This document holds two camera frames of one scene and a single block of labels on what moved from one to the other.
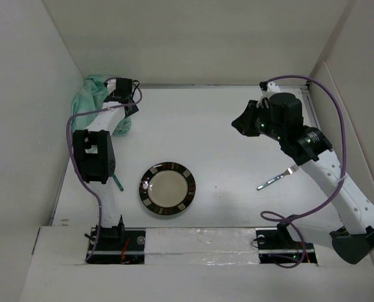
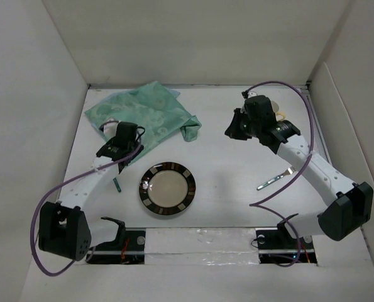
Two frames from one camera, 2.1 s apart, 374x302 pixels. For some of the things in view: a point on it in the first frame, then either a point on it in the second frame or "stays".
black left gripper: (134, 110) -> (136, 145)
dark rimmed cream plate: (167, 188) stays
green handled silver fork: (288, 172) stays
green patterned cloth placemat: (90, 97) -> (152, 107)
